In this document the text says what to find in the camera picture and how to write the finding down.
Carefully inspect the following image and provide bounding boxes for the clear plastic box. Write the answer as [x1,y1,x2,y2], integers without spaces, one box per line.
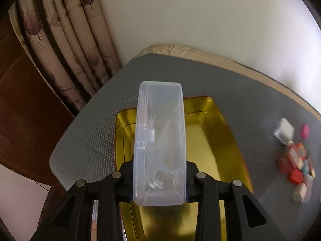
[133,81,187,206]

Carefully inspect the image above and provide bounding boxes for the gold red-rimmed tray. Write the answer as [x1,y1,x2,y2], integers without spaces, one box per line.
[115,96,253,240]

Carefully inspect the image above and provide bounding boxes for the grey honeycomb mat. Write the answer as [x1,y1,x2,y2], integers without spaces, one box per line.
[50,53,320,240]

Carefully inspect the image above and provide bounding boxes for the red cube block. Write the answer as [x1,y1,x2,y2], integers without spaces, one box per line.
[287,169,304,186]

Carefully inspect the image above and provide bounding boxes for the white striped small box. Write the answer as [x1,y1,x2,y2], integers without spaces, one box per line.
[292,183,307,202]

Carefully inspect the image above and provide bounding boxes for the red white small box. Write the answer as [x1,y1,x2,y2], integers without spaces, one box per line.
[287,144,304,170]

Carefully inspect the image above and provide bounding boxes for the brown wooden door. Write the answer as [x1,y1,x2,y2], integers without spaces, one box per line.
[1,15,73,185]

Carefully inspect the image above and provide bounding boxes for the clear box with pink contents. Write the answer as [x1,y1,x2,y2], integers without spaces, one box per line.
[302,158,316,203]

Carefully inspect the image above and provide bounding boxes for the magenta rectangular block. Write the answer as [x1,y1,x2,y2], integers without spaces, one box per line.
[301,123,310,139]

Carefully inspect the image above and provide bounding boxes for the beige patterned curtain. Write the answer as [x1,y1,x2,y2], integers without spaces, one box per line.
[8,0,121,115]

